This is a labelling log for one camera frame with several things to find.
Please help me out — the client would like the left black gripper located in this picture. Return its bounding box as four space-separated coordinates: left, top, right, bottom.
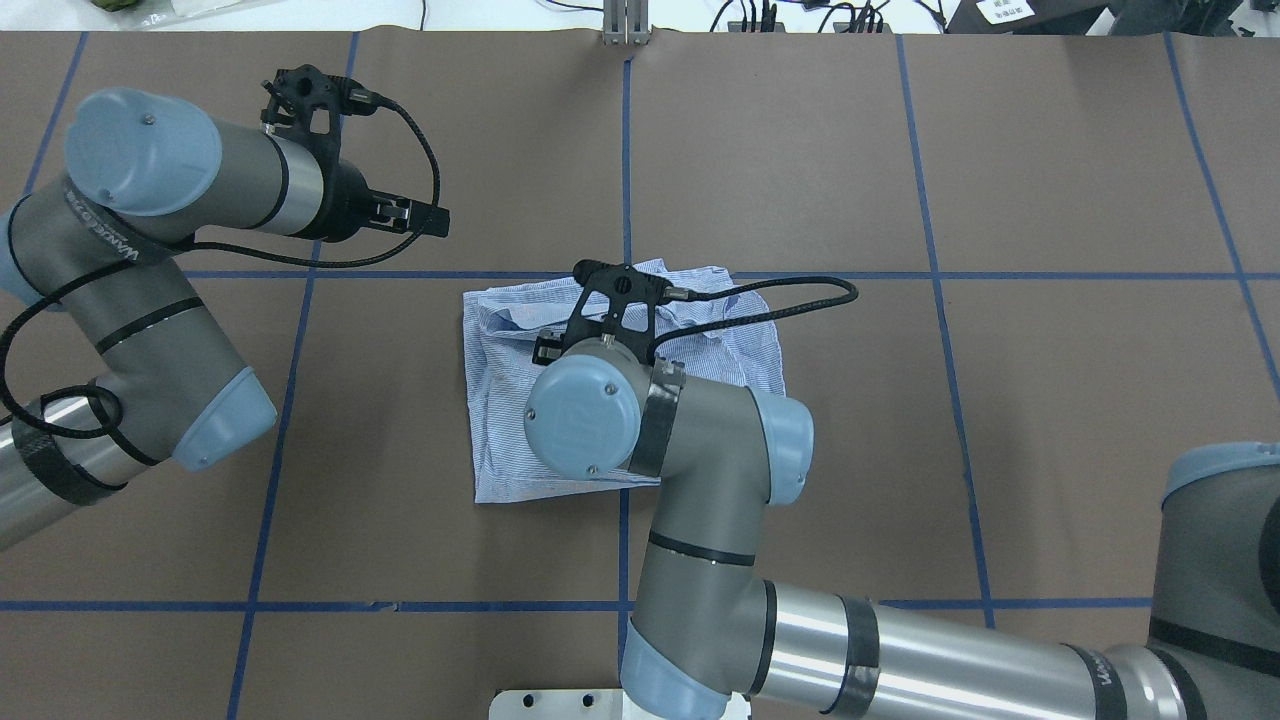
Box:
317 160 451 242

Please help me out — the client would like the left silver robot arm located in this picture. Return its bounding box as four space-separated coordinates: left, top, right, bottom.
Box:
3 65 451 548

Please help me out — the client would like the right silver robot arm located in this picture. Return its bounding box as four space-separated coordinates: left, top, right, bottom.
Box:
525 343 1277 719

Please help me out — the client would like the folded green cloth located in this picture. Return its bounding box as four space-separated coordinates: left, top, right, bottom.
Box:
90 0 143 13

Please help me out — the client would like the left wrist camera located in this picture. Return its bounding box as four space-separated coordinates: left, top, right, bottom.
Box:
260 64 385 137

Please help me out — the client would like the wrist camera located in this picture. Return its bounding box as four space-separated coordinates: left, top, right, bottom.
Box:
260 64 385 137
532 259 694 366

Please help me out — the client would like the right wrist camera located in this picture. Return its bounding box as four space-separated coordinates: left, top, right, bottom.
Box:
532 259 694 366

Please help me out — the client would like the grey aluminium post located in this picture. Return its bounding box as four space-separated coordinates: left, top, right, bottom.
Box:
602 0 652 46

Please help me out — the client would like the thin black cable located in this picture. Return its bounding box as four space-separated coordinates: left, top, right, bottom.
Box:
645 275 861 361

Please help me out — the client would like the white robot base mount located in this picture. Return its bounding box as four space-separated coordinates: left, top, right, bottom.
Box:
489 687 753 720

